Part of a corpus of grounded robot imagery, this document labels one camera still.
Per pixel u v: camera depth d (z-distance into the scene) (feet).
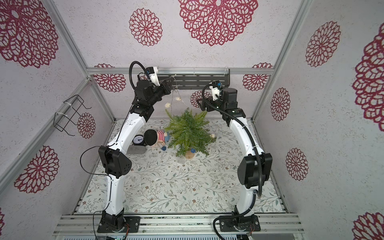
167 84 2.30
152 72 2.25
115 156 1.74
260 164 1.45
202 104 2.40
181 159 3.02
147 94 2.05
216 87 2.30
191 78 3.03
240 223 2.18
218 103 2.30
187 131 2.45
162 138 3.37
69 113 2.59
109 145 1.82
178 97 2.86
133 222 2.46
